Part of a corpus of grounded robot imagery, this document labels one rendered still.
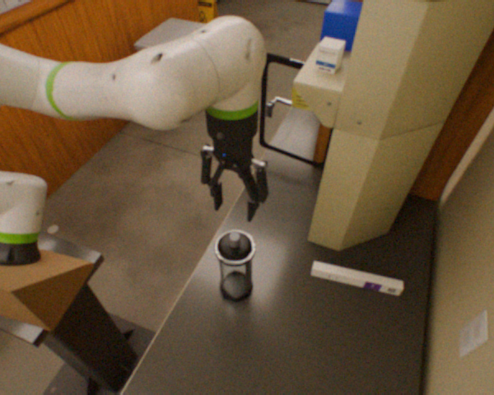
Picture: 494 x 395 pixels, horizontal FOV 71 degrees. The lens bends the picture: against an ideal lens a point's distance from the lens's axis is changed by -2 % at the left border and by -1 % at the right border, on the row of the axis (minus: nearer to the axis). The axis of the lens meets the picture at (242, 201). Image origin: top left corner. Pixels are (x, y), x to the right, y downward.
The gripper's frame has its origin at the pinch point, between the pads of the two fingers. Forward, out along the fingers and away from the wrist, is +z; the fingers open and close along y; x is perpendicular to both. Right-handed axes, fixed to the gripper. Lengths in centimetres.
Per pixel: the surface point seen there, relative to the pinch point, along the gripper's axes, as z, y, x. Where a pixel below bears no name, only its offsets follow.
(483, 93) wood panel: -5, -50, -63
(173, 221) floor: 134, 83, -72
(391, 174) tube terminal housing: 6.7, -32.2, -32.1
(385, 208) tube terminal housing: 23, -35, -35
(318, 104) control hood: -13.3, -10.1, -25.8
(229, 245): 15.4, 1.2, 1.3
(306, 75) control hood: -17.5, -5.5, -30.0
